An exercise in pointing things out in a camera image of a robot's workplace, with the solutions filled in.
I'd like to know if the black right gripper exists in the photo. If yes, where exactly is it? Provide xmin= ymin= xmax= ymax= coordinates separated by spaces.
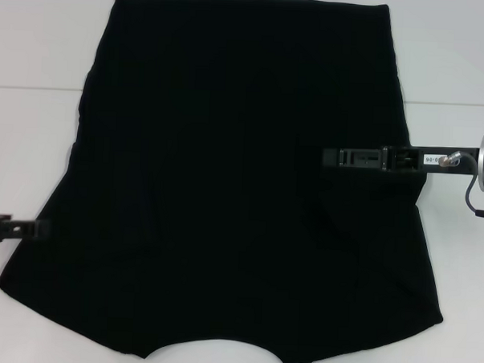
xmin=321 ymin=141 xmax=480 ymax=177

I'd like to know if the black shirt with white print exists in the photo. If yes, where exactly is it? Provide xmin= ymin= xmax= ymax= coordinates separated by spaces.
xmin=0 ymin=0 xmax=459 ymax=363

